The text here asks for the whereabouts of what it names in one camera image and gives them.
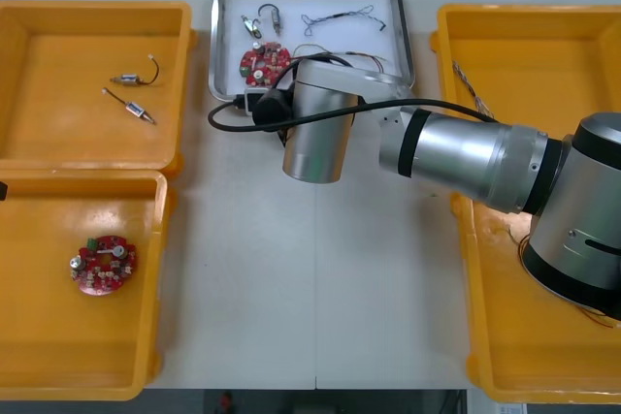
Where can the yellow-orange plastic bin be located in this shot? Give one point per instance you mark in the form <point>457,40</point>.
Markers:
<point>533,336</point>
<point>533,45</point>
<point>73,142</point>
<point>48,336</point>

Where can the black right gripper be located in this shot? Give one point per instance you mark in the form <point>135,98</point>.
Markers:
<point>282,137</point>

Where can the round red circuit board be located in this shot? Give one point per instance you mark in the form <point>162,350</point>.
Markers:
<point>252,62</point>
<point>102,273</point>

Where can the silver-grey right robot arm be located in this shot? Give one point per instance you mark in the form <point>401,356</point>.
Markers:
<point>461,152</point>

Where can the steel tray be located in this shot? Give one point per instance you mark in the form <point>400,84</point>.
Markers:
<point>216,70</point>

